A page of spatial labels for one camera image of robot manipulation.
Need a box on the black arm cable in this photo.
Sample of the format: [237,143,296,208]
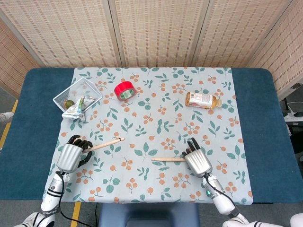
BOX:
[204,174,226,193]
[57,171,79,225]

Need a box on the crumpled white snack bag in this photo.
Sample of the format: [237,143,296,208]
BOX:
[62,94,97,121]

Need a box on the wooden stick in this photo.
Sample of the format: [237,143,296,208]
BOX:
[73,137,125,153]
[151,157,187,163]

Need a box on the blue padded chair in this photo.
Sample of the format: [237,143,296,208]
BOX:
[98,202,201,227]

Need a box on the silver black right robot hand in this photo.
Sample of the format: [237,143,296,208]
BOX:
[181,137,213,178]

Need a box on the white wire mesh basket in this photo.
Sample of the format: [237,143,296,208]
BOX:
[53,77,103,112]

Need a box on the red tape roll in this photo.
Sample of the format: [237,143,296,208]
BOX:
[114,81,135,102]

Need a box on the woven bamboo folding screen panel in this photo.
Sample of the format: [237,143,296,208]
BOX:
[0,17,41,99]
[108,0,210,68]
[248,0,303,95]
[0,0,119,68]
[191,0,296,68]

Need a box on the floral fruit print tablecloth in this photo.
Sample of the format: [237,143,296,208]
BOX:
[42,67,254,204]

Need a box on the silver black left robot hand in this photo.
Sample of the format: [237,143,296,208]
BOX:
[56,134,93,172]

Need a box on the clear juice bottle with label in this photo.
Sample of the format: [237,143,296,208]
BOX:
[185,91,223,110]

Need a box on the white power cable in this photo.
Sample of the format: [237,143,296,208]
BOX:
[285,101,303,113]

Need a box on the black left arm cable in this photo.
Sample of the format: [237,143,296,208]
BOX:
[57,171,79,225]

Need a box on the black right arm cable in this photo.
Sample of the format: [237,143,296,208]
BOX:
[204,174,226,193]

